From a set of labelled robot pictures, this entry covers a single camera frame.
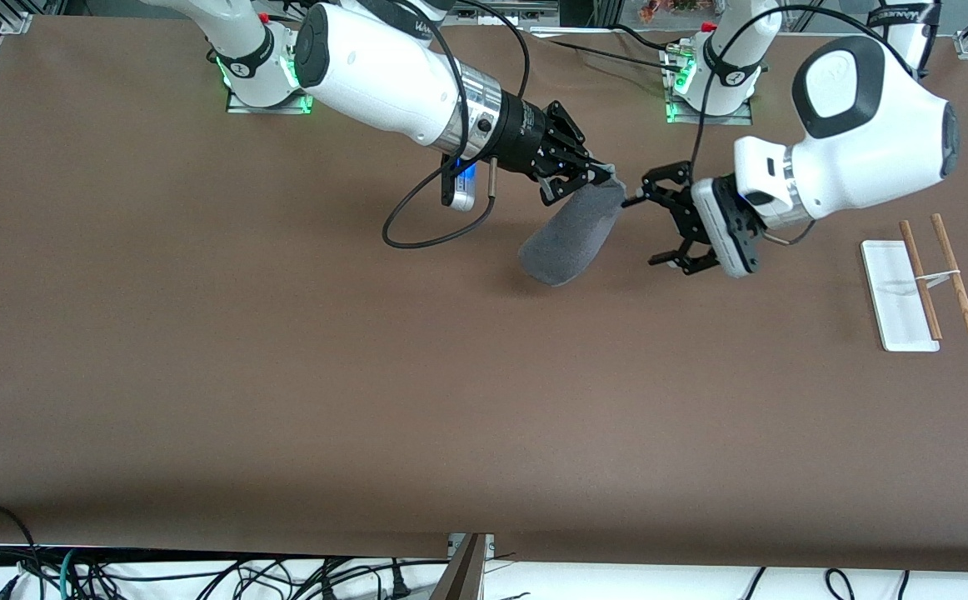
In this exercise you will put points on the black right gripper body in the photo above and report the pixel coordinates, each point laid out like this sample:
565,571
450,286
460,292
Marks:
524,136

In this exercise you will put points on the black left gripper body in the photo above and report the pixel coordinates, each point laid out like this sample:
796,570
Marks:
686,218

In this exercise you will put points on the grey and pink towel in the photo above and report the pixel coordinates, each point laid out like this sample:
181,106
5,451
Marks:
571,242

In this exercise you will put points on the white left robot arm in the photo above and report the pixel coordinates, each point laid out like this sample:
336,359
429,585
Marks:
867,142

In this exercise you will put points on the white rack base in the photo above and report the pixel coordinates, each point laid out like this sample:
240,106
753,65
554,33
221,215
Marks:
892,292

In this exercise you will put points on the white power strip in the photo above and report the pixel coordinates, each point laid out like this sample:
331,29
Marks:
538,17

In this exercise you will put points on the wooden chopsticks pair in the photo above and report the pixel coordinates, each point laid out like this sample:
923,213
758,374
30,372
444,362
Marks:
944,246

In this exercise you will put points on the white rack bracket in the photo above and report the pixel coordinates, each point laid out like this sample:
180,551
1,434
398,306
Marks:
938,277

